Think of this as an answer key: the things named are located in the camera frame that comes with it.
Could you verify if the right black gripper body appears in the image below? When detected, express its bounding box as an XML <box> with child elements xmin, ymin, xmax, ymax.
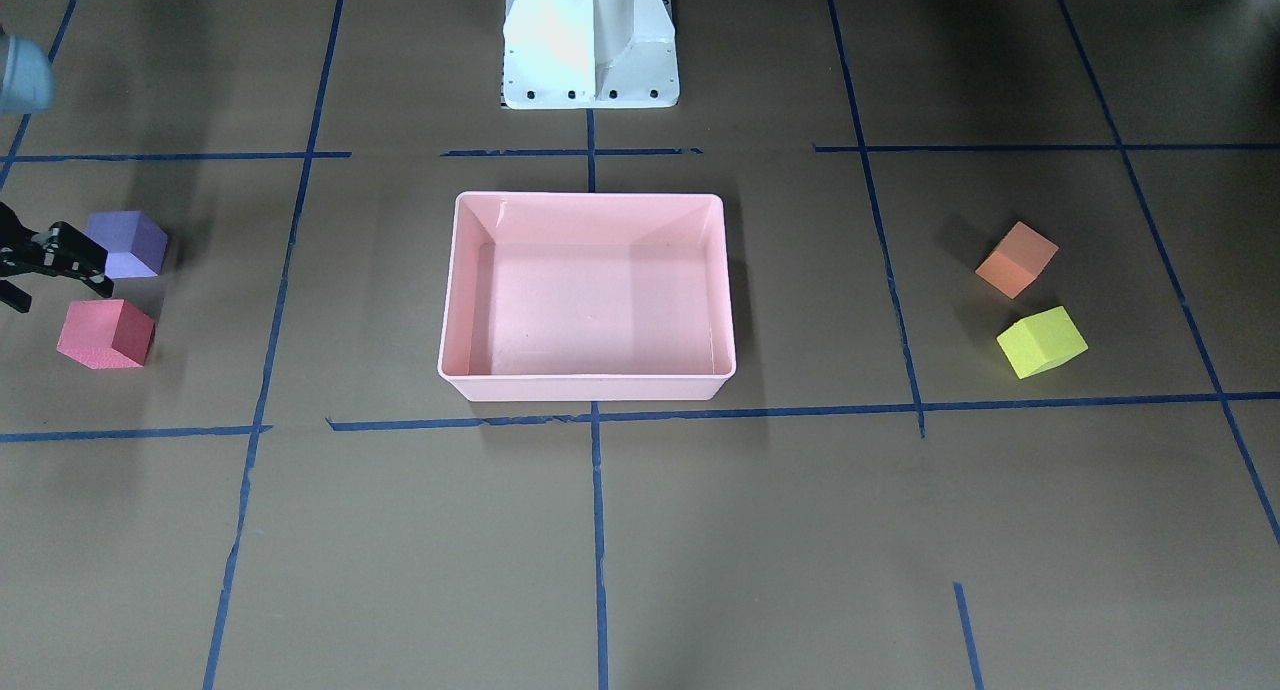
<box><xmin>1</xmin><ymin>204</ymin><xmax>37</xmax><ymax>271</ymax></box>

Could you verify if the pink foam block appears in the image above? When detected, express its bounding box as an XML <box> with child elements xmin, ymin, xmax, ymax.
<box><xmin>56</xmin><ymin>300</ymin><xmax>155</xmax><ymax>370</ymax></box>

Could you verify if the yellow-green foam block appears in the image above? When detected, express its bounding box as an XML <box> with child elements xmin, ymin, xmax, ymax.
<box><xmin>996</xmin><ymin>306</ymin><xmax>1088</xmax><ymax>379</ymax></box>

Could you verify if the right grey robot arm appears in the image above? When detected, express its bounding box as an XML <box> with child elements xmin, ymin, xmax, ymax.
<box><xmin>1</xmin><ymin>33</ymin><xmax>114</xmax><ymax>314</ymax></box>

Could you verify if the pink plastic bin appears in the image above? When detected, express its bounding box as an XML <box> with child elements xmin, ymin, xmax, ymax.
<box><xmin>436</xmin><ymin>192</ymin><xmax>737</xmax><ymax>402</ymax></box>

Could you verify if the purple foam block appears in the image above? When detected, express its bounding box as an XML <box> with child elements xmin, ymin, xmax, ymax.
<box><xmin>84</xmin><ymin>210</ymin><xmax>168</xmax><ymax>280</ymax></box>

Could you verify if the orange foam block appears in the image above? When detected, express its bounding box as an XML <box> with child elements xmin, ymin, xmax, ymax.
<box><xmin>975</xmin><ymin>221</ymin><xmax>1059</xmax><ymax>300</ymax></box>

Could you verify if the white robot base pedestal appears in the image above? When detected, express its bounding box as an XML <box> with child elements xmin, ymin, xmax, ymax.
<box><xmin>500</xmin><ymin>0</ymin><xmax>681</xmax><ymax>110</ymax></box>

